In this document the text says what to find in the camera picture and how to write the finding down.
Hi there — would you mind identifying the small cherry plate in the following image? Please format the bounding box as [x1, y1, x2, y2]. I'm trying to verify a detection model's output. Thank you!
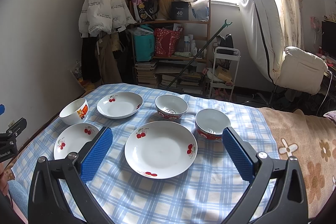
[54, 123, 99, 160]

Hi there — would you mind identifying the white bowl with cat print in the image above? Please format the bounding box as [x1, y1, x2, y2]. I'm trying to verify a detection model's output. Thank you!
[59, 98, 89, 126]

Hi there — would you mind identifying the red patterned bowl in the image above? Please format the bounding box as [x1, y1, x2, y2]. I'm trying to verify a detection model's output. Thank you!
[195, 109, 231, 140]
[155, 95, 189, 121]

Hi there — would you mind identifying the large cherry plate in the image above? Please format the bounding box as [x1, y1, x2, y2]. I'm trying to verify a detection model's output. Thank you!
[124, 121, 198, 180]

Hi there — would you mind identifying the person's left hand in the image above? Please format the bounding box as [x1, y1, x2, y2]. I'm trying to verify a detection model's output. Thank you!
[0, 163, 9, 196]

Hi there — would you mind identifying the blue plaid tablecloth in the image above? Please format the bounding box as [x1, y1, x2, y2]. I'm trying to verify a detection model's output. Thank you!
[12, 84, 279, 223]

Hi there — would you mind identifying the stack of books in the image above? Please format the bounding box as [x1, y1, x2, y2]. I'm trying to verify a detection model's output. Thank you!
[135, 61, 159, 88]

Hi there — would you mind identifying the white metal cart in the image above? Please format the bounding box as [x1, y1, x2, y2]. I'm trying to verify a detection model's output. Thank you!
[206, 47, 241, 101]

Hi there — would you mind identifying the white puffer jacket hanging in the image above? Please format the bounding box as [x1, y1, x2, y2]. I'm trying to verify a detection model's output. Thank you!
[79, 0, 136, 38]

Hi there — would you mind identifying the teal shopping bag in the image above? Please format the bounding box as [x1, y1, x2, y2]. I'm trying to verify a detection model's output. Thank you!
[133, 25, 155, 62]

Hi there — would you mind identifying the wooden shelf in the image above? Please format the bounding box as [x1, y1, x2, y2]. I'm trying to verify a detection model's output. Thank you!
[129, 0, 211, 89]

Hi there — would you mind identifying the clothes pole with hook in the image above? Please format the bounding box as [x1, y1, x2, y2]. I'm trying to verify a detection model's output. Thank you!
[166, 19, 232, 90]

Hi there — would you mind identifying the red shopping bag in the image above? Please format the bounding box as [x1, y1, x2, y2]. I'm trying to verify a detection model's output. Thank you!
[154, 28, 181, 57]

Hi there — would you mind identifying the black box labelled 40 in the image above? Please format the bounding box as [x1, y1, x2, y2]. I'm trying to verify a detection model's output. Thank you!
[171, 1, 189, 20]

